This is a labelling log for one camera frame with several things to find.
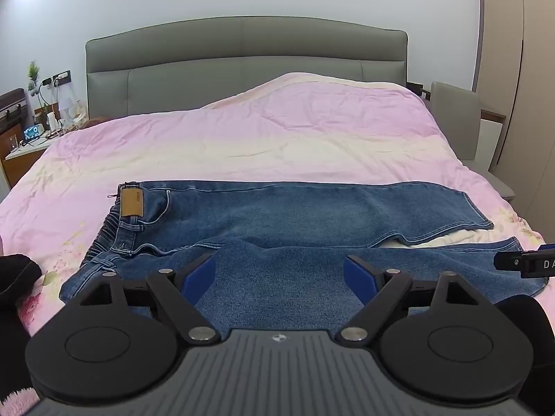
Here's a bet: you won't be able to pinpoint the pink blanket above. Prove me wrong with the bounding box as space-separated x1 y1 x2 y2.
0 72 548 339

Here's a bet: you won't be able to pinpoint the grey upholstered headboard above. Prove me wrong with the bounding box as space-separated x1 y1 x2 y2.
85 16 409 119

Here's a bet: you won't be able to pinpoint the blue denim pants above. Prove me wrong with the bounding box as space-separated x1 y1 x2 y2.
59 181 548 341

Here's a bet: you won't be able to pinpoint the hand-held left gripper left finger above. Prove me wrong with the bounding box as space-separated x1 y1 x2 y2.
78 253 218 346

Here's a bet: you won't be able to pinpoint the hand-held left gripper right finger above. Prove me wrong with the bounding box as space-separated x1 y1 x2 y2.
335 255 478 348

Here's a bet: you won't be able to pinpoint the black cloth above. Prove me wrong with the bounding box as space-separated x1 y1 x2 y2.
0 253 44 399

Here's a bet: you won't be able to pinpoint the brown wooden nightstand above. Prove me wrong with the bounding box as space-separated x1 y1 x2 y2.
0 88 32 171

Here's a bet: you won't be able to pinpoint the dark wooden nightstand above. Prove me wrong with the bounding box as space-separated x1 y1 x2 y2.
407 81 433 101

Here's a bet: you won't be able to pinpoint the white nightstand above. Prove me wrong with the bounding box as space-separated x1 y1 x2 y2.
3 133 59 188

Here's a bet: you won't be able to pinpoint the wall power outlet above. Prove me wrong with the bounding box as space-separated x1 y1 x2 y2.
41 70 72 88

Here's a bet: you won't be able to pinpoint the grey chair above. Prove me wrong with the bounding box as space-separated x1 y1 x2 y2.
430 81 516 202

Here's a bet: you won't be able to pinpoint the pink fluffy cloth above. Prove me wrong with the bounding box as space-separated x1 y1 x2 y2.
0 388 41 416

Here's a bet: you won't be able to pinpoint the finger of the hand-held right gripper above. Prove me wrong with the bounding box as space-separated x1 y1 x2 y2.
493 249 525 275

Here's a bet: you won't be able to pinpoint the beige wardrobe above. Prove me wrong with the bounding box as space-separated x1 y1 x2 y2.
472 0 555 243

